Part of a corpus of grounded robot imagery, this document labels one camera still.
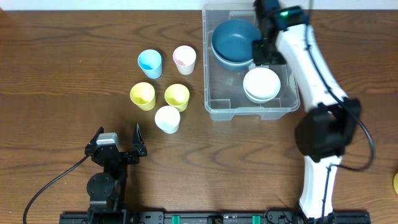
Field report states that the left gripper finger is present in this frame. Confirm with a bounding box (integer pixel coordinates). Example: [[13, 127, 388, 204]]
[[132, 123, 147, 157], [88, 126, 104, 146]]

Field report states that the dark blue bowl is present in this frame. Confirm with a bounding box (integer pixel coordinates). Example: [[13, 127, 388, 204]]
[[211, 19, 262, 63], [216, 58, 251, 71]]

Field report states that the white bowl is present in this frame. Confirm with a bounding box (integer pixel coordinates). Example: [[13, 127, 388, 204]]
[[243, 67, 281, 99]]

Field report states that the light grey-blue bowl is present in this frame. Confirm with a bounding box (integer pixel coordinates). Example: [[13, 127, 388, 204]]
[[245, 91, 277, 104]]

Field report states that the yellow bowl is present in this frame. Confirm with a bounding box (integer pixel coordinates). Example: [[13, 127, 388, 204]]
[[393, 173, 398, 194]]

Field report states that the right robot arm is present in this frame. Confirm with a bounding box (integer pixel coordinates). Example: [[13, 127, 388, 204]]
[[252, 0, 369, 223]]

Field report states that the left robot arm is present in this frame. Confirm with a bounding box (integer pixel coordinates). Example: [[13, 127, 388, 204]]
[[85, 124, 147, 223]]

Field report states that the clear plastic storage container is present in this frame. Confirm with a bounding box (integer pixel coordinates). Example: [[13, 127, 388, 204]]
[[202, 1, 300, 121]]

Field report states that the white plastic cup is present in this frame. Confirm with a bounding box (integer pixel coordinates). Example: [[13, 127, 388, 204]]
[[155, 106, 180, 134]]

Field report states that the yellow cup on left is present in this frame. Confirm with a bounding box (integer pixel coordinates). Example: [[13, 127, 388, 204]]
[[130, 82, 155, 111]]

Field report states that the yellow cup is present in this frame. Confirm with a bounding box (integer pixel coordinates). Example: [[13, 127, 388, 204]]
[[130, 82, 155, 111], [164, 84, 190, 112]]

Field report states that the yellow cup on right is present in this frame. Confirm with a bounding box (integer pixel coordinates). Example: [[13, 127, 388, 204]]
[[164, 84, 190, 112]]

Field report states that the pink plastic cup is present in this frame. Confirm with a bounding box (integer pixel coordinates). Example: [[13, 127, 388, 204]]
[[173, 45, 197, 75]]

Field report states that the light blue plastic cup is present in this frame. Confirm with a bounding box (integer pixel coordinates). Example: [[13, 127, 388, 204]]
[[137, 49, 162, 79]]

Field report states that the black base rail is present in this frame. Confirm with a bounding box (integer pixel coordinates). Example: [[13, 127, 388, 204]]
[[59, 210, 371, 224]]

